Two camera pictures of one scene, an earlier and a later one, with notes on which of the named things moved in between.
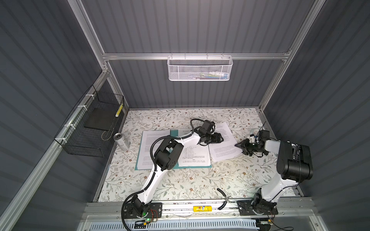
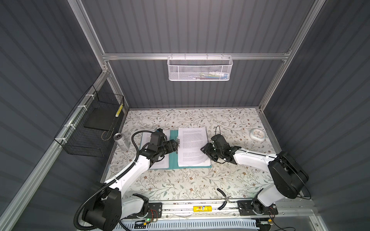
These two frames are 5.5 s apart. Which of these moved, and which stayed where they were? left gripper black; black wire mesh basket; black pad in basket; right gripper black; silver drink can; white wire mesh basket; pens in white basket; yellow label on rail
Moved: right gripper black; left gripper black
Stayed: silver drink can; pens in white basket; yellow label on rail; black wire mesh basket; white wire mesh basket; black pad in basket
